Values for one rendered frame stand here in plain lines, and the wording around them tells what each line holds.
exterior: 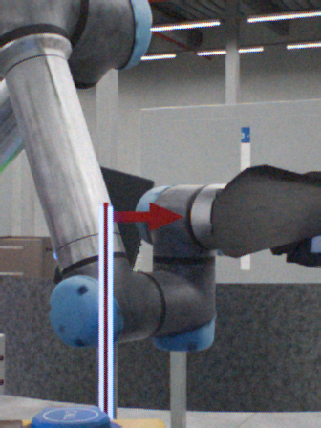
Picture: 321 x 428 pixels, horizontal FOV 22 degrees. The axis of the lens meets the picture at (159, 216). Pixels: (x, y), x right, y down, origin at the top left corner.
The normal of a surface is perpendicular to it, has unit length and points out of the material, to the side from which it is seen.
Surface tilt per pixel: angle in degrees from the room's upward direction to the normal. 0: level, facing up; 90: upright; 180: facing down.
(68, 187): 74
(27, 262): 90
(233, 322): 90
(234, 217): 161
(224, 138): 90
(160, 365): 90
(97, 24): 112
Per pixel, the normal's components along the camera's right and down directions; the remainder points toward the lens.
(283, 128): -0.39, 0.01
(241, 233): 0.08, 0.93
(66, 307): -0.68, 0.01
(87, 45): 0.46, 0.79
